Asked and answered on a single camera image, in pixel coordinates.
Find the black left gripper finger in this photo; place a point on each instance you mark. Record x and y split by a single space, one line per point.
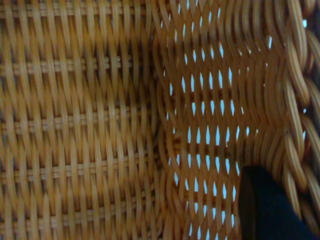
267 207

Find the light brown wicker basket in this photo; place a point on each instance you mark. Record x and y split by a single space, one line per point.
100 112

